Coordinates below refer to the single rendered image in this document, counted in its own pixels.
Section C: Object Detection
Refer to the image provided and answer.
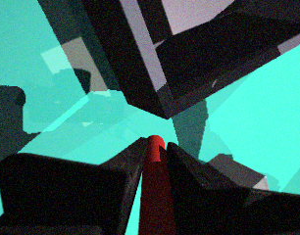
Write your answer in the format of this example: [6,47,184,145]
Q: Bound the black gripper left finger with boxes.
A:
[0,137,147,235]

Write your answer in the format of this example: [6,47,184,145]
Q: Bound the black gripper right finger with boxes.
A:
[166,142,300,235]

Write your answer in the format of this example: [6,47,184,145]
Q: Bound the red peg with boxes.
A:
[137,135,176,235]

